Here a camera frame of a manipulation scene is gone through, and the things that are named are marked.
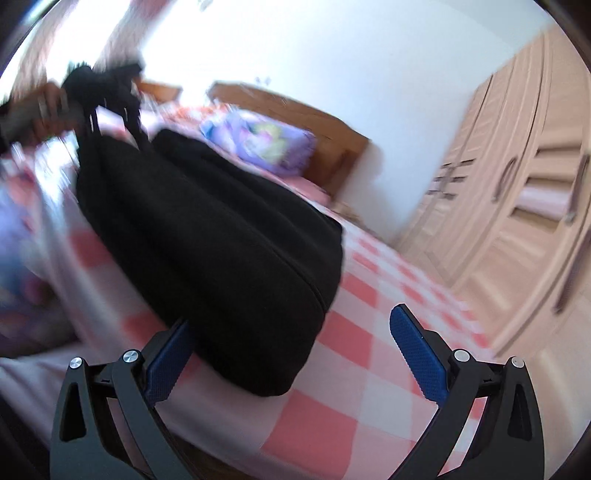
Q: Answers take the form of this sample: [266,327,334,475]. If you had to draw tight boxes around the black pants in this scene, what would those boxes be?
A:
[74,126,345,398]

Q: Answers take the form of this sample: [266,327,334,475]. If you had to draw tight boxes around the light wooden wardrobe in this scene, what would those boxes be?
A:
[396,23,591,367]

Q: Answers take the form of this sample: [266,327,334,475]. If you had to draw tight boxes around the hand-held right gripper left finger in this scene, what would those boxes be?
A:
[50,318,200,480]

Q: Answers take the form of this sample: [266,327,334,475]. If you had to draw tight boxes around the person's left hand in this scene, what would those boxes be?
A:
[31,83,83,140]

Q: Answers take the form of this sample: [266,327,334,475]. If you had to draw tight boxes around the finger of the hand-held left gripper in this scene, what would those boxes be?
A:
[121,95,152,149]

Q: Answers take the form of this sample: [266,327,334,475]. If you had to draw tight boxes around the purple printed cloth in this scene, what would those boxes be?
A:
[0,182,63,344]

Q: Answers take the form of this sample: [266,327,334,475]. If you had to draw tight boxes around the pink checkered bed sheet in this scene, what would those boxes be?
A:
[0,104,509,480]

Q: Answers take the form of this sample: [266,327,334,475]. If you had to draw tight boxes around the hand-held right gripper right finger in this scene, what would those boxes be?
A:
[389,304,546,480]

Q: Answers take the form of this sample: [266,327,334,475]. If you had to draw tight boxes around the purple printed pillow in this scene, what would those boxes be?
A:
[199,108,318,177]

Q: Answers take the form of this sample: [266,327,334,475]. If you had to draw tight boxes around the brown wooden headboard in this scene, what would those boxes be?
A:
[137,79,376,197]

